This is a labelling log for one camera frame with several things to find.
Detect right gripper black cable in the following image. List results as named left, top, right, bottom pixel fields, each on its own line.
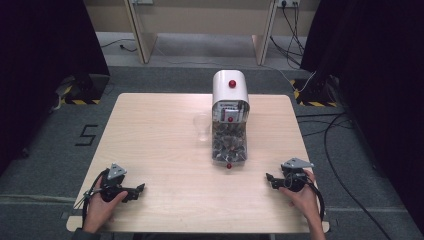
left=299, top=172, right=327, bottom=223

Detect clear plastic cup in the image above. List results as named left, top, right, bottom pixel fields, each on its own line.
left=192, top=112, right=213, bottom=143

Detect person's left hand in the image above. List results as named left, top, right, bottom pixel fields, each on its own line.
left=82, top=190, right=129, bottom=235

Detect white dispenser with red knobs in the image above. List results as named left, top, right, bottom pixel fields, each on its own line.
left=211, top=69, right=251, bottom=170

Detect black floor cable with plug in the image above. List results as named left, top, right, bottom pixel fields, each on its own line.
left=99, top=37, right=138, bottom=54

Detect black curtain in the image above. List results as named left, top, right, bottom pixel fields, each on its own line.
left=0, top=0, right=111, bottom=176
left=299, top=0, right=424, bottom=236

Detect long black floor cable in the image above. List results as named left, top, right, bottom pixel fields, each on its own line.
left=295, top=111, right=395, bottom=240

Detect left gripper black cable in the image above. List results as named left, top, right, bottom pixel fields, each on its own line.
left=73, top=168, right=111, bottom=228

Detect person's right hand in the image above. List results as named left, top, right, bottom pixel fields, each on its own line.
left=279, top=168, right=322, bottom=222

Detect black cables from wall socket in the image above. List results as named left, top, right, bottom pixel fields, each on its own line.
left=269, top=2, right=307, bottom=68

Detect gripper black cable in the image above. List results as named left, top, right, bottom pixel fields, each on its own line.
left=73, top=168, right=111, bottom=228
left=299, top=172, right=327, bottom=223

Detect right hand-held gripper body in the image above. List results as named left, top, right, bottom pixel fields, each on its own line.
left=280, top=157, right=315, bottom=193

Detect thin white floor cable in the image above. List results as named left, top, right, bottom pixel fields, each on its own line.
left=156, top=49, right=318, bottom=95

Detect stand base with striped tape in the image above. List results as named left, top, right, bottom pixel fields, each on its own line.
left=289, top=77, right=338, bottom=108
left=54, top=73, right=111, bottom=106

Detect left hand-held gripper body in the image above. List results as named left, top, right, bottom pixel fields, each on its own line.
left=99, top=162, right=130, bottom=203

